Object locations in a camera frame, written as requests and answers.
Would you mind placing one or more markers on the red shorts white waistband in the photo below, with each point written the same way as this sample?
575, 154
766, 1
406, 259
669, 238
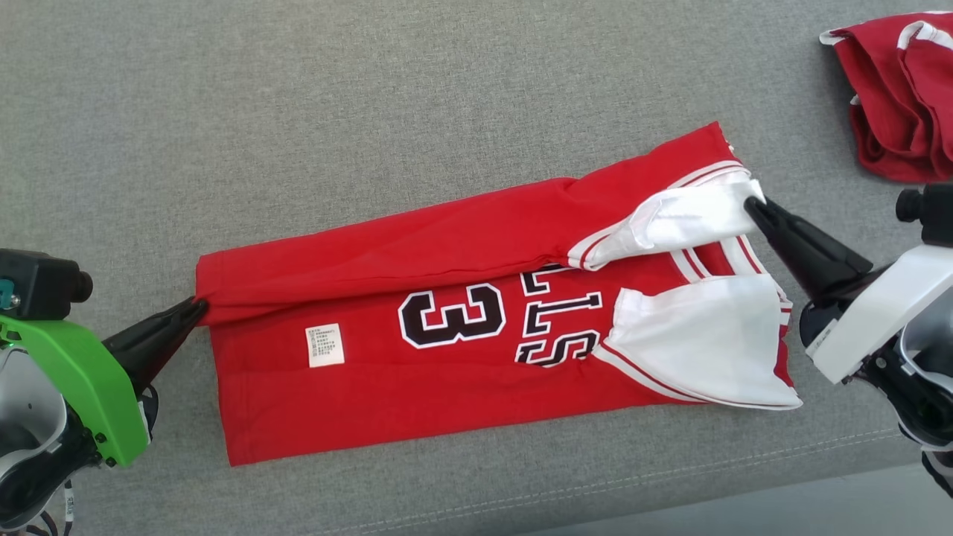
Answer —
893, 112

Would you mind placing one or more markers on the grey fabric sofa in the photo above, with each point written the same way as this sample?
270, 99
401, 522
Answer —
298, 112

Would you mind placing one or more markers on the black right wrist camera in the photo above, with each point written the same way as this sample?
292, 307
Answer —
934, 216

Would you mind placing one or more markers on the red basketball jersey white sleeves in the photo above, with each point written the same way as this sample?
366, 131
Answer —
372, 402

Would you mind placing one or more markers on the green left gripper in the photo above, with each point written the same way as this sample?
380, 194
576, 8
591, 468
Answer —
82, 380

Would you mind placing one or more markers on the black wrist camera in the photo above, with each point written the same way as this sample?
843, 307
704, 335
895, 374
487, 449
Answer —
934, 216
41, 283

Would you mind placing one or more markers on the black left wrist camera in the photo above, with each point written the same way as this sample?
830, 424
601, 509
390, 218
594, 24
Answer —
41, 283

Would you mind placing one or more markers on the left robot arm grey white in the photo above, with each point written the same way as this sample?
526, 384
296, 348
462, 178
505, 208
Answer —
26, 406

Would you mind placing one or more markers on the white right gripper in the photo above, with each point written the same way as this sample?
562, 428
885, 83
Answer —
878, 313

